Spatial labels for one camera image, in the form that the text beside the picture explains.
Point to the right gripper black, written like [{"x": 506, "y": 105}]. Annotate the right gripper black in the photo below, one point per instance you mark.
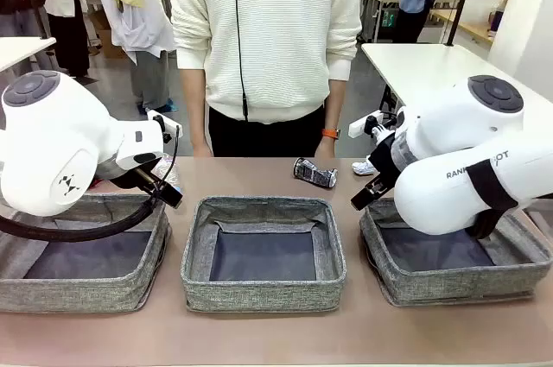
[{"x": 386, "y": 160}]

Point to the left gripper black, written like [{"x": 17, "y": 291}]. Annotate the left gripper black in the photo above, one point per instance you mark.
[{"x": 121, "y": 178}]

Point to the crushed black soda can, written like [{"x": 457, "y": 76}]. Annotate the crushed black soda can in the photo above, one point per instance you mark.
[{"x": 315, "y": 173}]

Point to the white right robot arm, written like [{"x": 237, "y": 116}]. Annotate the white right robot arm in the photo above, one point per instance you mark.
[{"x": 453, "y": 194}]

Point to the person's left forearm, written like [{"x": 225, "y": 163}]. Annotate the person's left forearm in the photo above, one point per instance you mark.
[{"x": 332, "y": 103}]

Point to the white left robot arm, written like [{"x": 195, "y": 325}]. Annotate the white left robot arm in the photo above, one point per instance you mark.
[{"x": 52, "y": 147}]

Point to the person's right hand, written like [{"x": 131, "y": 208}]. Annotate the person's right hand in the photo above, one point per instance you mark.
[{"x": 202, "y": 151}]

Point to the person's left hand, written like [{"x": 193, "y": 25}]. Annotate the person's left hand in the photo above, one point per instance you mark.
[{"x": 325, "y": 149}]

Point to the orange wrist band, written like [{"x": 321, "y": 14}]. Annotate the orange wrist band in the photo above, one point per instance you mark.
[{"x": 331, "y": 133}]

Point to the person's black trousers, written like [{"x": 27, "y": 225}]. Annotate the person's black trousers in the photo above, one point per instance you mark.
[{"x": 268, "y": 138}]

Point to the grey fabric basket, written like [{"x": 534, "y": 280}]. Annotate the grey fabric basket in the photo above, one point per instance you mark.
[
  {"x": 65, "y": 293},
  {"x": 453, "y": 289},
  {"x": 259, "y": 293}
]

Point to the brown cardboard box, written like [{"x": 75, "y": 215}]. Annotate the brown cardboard box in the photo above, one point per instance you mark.
[{"x": 103, "y": 41}]

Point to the wooden bench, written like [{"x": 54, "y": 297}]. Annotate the wooden bench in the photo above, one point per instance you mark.
[{"x": 466, "y": 28}]

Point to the small white background table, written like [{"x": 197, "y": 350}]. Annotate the small white background table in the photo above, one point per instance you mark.
[{"x": 21, "y": 47}]

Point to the white plastic bin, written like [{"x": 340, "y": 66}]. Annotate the white plastic bin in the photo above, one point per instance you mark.
[{"x": 486, "y": 8}]

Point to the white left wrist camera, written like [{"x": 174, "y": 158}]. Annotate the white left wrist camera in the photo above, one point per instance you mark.
[{"x": 170, "y": 127}]

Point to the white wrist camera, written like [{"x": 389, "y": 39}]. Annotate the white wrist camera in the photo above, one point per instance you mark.
[
  {"x": 360, "y": 125},
  {"x": 170, "y": 127}
]

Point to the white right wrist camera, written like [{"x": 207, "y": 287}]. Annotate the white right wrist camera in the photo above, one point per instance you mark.
[{"x": 360, "y": 125}]

